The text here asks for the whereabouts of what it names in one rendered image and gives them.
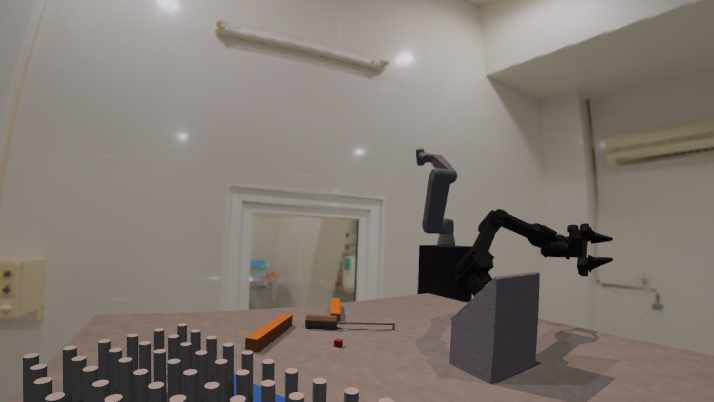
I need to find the orange rectangular bar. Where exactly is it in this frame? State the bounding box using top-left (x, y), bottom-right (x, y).
top-left (330, 298), bottom-right (341, 322)
top-left (245, 314), bottom-right (293, 353)

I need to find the blue flat strip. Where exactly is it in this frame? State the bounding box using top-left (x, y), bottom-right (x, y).
top-left (233, 374), bottom-right (285, 402)

